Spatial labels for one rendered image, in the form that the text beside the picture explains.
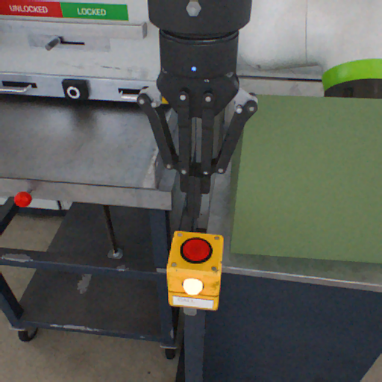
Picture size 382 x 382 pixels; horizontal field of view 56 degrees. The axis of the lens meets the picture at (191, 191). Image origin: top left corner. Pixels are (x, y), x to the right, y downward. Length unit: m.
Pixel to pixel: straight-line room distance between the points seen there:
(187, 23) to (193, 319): 0.51
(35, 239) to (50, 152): 1.06
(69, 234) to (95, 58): 0.85
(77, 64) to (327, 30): 0.62
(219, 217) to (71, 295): 0.78
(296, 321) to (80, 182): 0.57
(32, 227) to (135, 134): 1.17
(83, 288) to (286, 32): 1.11
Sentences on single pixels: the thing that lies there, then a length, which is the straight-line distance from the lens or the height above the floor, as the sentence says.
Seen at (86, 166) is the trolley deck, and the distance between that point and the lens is 0.83.
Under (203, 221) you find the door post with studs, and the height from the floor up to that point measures 0.05.
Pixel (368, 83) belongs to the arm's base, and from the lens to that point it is 0.66.
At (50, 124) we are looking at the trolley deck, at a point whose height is 0.85.
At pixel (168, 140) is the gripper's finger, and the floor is 1.10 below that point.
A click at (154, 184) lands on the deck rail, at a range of 0.75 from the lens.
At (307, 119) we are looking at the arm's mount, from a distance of 0.56.
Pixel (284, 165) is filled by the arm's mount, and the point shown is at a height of 0.98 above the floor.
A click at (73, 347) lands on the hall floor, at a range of 1.54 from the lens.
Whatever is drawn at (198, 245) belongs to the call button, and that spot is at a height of 0.91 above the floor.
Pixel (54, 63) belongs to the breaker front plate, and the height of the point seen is 0.95.
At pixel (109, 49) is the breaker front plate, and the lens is 0.99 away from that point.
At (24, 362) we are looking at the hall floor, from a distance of 1.57.
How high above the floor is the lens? 1.33
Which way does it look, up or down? 42 degrees down
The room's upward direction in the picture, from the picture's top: straight up
